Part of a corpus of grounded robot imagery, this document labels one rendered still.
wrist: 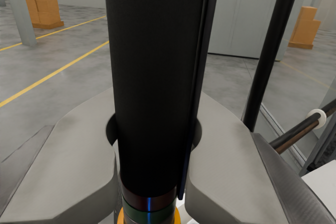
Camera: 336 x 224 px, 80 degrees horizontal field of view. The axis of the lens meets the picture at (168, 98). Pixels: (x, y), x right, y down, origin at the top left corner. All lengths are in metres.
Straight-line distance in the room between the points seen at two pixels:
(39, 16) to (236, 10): 6.38
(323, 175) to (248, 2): 5.20
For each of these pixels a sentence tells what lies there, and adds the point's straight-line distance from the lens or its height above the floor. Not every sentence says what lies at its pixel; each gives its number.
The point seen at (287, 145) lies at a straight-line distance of 0.30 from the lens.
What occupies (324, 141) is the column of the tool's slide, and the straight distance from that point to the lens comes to 0.86.
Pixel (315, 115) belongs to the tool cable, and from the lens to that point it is 0.37.
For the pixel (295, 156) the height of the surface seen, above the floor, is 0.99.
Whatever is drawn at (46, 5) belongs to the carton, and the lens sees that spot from 8.34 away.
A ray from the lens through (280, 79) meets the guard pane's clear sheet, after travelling 1.38.
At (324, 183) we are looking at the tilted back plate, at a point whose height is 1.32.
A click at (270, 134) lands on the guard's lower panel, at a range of 1.43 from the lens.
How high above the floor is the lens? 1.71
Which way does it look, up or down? 30 degrees down
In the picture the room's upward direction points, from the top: 4 degrees clockwise
